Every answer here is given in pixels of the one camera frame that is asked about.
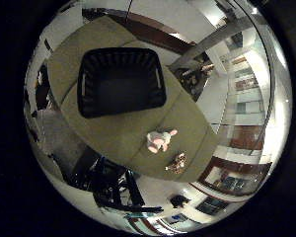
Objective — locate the white and pink plush bunny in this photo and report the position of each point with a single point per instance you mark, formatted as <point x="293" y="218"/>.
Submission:
<point x="158" y="141"/>

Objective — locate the brown spotted plush tiger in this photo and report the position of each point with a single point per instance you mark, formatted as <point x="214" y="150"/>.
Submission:
<point x="178" y="163"/>

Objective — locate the black plastic basket container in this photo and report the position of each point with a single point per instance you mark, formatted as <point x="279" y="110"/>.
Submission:
<point x="121" y="89"/>

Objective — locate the black equipment cart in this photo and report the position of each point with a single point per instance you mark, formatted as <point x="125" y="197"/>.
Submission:
<point x="105" y="187"/>

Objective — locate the black backpack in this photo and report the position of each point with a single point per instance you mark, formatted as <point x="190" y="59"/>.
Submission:
<point x="179" y="200"/>

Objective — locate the wooden shelf rack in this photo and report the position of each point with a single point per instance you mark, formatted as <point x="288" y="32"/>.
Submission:
<point x="246" y="82"/>

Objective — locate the silver aluminium frame beam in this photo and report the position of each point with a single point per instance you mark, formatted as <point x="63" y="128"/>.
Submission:
<point x="207" y="42"/>

